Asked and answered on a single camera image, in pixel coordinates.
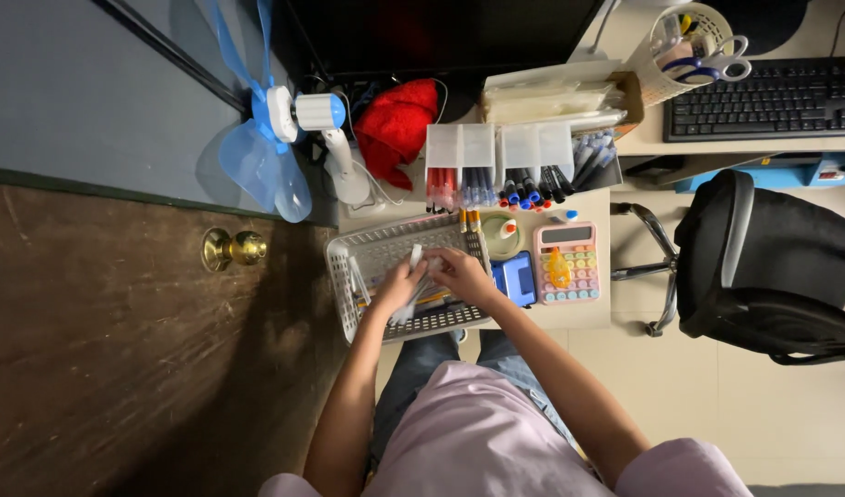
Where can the clear organizer with markers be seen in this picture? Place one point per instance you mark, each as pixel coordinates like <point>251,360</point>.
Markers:
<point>536,145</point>

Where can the blue and white desk fan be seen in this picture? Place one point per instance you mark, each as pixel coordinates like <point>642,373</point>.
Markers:
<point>281,114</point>

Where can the person's left hand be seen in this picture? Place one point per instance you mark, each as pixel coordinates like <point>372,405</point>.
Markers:
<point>398,286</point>

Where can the cardboard box of plastic packets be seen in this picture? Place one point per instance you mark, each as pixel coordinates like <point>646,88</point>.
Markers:
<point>553,100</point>

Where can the round pale green container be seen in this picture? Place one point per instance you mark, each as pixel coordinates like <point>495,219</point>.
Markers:
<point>495,245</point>

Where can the blue box under desk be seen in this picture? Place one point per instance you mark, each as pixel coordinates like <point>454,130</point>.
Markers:
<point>774,172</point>

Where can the white perforated pen cup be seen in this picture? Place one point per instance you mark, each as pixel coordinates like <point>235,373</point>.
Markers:
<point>660,83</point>

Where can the pink pastel calculator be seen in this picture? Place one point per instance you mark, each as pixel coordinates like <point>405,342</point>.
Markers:
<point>584,273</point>

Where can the red fluffy cloth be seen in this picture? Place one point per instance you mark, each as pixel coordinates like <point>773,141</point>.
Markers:
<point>394,124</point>

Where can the group of red pens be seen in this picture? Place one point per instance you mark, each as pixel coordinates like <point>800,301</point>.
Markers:
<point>441,190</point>

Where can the person's pink shirt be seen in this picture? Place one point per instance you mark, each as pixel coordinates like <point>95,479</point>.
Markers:
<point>477,442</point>

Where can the person's blue jeans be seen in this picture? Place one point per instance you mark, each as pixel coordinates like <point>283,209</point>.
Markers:
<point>422,373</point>

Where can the white perforated plastic basket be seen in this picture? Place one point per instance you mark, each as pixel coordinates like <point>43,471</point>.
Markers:
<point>381,250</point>

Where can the person's right fingers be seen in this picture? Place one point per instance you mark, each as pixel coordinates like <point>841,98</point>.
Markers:
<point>444,264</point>

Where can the box of blue capped pens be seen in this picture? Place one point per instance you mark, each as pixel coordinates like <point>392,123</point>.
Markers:
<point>595,162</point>

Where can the bundle of white pens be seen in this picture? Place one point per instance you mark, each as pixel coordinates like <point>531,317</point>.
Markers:
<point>415,255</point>

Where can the yellow pencils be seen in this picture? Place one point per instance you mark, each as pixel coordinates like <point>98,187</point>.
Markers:
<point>470,221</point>

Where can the black office chair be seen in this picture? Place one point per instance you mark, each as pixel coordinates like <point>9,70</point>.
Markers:
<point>774,262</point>

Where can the person's left fingers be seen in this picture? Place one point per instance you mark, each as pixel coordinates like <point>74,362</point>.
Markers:
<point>412,275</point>

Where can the black mouse pad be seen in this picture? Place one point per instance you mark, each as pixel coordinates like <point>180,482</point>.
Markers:
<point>767,24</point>

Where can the loose pens and pencils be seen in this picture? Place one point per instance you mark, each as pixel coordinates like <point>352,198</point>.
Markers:
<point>436,300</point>

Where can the orange correction tape dispenser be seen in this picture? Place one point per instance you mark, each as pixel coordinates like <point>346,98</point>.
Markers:
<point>559,269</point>

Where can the person's right hand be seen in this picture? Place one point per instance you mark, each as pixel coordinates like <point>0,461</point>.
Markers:
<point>467,276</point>

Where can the brown wooden door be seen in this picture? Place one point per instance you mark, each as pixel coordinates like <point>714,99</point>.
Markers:
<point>118,345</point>

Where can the white glue bottle orange cap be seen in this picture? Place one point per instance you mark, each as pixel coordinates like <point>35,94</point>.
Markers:
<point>508,229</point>

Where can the clear organizer with pens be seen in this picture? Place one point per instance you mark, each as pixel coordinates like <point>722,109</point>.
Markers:
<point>460,145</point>

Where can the group of mixed markers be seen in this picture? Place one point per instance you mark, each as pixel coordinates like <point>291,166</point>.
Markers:
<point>529,188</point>

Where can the black monitor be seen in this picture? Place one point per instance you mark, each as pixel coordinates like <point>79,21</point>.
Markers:
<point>436,34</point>

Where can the group of blue pens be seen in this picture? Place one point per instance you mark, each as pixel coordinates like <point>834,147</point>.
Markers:
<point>477,188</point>

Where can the black keyboard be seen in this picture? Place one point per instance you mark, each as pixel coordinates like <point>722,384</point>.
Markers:
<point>767,103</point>

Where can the brass door knob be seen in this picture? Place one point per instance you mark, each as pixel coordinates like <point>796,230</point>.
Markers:
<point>239,248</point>

